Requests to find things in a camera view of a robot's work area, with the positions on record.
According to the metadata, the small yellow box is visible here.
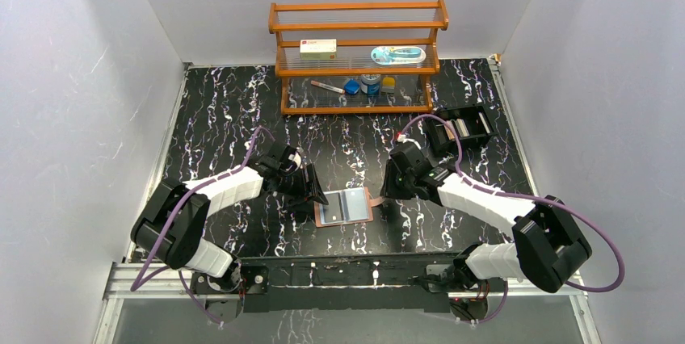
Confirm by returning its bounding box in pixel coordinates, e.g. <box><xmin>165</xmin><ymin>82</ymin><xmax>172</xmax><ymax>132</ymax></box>
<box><xmin>380</xmin><ymin>77</ymin><xmax>397</xmax><ymax>94</ymax></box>

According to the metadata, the blue white round tin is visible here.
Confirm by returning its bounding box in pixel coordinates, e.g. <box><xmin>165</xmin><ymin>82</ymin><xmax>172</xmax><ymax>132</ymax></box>
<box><xmin>360</xmin><ymin>74</ymin><xmax>381</xmax><ymax>95</ymax></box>

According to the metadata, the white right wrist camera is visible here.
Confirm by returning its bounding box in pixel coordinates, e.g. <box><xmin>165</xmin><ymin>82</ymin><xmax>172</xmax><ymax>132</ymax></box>
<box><xmin>396</xmin><ymin>132</ymin><xmax>421</xmax><ymax>149</ymax></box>

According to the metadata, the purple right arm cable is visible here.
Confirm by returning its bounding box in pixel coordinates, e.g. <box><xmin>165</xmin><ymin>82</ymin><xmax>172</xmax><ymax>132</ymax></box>
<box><xmin>398</xmin><ymin>114</ymin><xmax>626</xmax><ymax>295</ymax></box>

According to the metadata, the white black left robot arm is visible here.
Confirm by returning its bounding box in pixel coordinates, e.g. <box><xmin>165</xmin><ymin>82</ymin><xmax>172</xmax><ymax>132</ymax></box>
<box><xmin>131</xmin><ymin>142</ymin><xmax>328</xmax><ymax>292</ymax></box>

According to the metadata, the gold cards stack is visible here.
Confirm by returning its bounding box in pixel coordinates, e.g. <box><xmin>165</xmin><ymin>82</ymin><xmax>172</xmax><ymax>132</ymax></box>
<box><xmin>450</xmin><ymin>119</ymin><xmax>470</xmax><ymax>138</ymax></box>

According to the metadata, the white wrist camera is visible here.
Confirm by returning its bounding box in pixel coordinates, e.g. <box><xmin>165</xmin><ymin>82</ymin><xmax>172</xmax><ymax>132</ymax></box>
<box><xmin>287</xmin><ymin>151</ymin><xmax>302</xmax><ymax>172</ymax></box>
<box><xmin>396</xmin><ymin>132</ymin><xmax>421</xmax><ymax>149</ymax></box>

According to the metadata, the white red medicine box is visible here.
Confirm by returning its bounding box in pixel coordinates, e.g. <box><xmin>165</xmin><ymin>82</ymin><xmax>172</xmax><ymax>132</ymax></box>
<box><xmin>299</xmin><ymin>39</ymin><xmax>338</xmax><ymax>61</ymax></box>

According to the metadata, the brown leather card holder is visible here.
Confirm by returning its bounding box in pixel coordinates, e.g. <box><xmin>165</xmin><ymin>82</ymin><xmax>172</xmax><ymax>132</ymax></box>
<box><xmin>314</xmin><ymin>187</ymin><xmax>385</xmax><ymax>228</ymax></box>

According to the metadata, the black credit card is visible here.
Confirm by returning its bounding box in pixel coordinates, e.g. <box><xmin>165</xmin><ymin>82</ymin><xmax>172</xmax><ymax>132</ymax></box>
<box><xmin>344</xmin><ymin>187</ymin><xmax>369</xmax><ymax>222</ymax></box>
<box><xmin>320</xmin><ymin>192</ymin><xmax>344</xmax><ymax>225</ymax></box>

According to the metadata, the red white marker pen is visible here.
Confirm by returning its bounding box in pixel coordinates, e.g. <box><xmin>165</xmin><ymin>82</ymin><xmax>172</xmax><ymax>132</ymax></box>
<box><xmin>310</xmin><ymin>80</ymin><xmax>346</xmax><ymax>94</ymax></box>

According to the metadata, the black card tray box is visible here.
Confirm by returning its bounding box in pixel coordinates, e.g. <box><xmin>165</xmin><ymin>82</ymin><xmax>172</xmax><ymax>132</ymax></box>
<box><xmin>425</xmin><ymin>105</ymin><xmax>496</xmax><ymax>157</ymax></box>

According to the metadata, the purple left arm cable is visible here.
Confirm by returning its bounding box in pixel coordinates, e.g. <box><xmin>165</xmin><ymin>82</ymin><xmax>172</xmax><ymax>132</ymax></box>
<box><xmin>129</xmin><ymin>125</ymin><xmax>276</xmax><ymax>326</ymax></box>

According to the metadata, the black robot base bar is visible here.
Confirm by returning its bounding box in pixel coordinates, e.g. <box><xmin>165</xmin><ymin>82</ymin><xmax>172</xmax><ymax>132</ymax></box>
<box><xmin>243</xmin><ymin>252</ymin><xmax>467</xmax><ymax>313</ymax></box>

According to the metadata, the blue toothbrush blister pack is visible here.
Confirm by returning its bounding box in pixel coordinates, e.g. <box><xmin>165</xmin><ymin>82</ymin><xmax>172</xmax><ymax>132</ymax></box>
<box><xmin>370</xmin><ymin>46</ymin><xmax>427</xmax><ymax>65</ymax></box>

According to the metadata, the wooden three-tier shelf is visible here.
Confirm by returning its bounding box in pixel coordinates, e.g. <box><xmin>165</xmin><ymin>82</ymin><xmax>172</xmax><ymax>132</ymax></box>
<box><xmin>268</xmin><ymin>0</ymin><xmax>449</xmax><ymax>115</ymax></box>

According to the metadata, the white cards stack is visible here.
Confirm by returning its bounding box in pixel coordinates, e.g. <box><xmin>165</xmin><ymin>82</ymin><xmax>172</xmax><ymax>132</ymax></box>
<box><xmin>478</xmin><ymin>111</ymin><xmax>491</xmax><ymax>135</ymax></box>

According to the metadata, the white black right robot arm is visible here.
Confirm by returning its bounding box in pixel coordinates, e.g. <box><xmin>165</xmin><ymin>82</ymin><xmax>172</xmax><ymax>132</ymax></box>
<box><xmin>381</xmin><ymin>142</ymin><xmax>592</xmax><ymax>293</ymax></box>

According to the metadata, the small blue box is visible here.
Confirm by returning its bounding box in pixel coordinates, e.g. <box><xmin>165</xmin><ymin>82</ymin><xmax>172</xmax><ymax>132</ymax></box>
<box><xmin>343</xmin><ymin>79</ymin><xmax>360</xmax><ymax>95</ymax></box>

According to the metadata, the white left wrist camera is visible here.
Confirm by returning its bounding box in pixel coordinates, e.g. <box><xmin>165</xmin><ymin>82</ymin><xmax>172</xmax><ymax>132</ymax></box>
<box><xmin>287</xmin><ymin>151</ymin><xmax>302</xmax><ymax>172</ymax></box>

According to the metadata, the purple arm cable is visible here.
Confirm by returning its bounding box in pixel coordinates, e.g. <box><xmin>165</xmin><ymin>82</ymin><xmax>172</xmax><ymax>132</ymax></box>
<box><xmin>398</xmin><ymin>114</ymin><xmax>626</xmax><ymax>295</ymax></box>
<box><xmin>129</xmin><ymin>125</ymin><xmax>276</xmax><ymax>326</ymax></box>

